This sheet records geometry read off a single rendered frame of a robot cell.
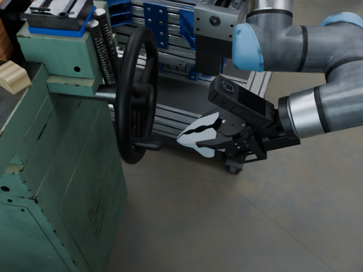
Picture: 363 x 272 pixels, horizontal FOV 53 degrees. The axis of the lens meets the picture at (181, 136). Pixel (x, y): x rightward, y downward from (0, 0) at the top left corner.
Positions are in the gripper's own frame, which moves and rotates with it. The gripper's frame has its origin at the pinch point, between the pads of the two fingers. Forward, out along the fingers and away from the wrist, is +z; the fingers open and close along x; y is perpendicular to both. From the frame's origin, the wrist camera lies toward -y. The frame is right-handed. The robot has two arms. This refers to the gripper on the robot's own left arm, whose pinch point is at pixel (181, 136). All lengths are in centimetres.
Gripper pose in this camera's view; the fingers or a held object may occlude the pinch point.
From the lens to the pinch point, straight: 66.9
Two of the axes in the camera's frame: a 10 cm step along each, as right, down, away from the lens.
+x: 1.5, -7.6, 6.3
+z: -8.5, 2.2, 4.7
